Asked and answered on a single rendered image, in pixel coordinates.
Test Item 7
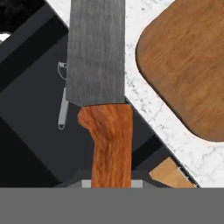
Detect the grey metal peeler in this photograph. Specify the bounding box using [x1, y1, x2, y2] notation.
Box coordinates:
[57, 60, 70, 130]

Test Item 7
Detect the brown wooden cutting board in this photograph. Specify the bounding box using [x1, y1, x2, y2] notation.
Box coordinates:
[135, 0, 224, 143]

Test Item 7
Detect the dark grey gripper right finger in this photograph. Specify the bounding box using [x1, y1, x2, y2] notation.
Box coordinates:
[130, 170, 159, 189]

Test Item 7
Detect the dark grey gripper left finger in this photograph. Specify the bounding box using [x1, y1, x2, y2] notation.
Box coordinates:
[54, 170, 93, 189]

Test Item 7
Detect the wooden-handled kitchen knife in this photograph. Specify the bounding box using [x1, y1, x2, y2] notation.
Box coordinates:
[65, 0, 134, 189]

